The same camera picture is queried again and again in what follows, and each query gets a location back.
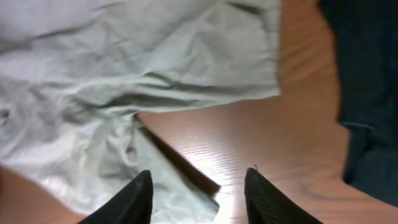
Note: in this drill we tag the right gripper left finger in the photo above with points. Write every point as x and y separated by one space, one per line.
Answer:
131 205

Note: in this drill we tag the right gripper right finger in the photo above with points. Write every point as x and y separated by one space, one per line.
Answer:
266 204

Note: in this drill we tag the grey-green shorts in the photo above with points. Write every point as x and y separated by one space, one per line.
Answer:
76 73

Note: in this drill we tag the black garment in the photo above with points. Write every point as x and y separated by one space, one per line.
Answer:
365 34

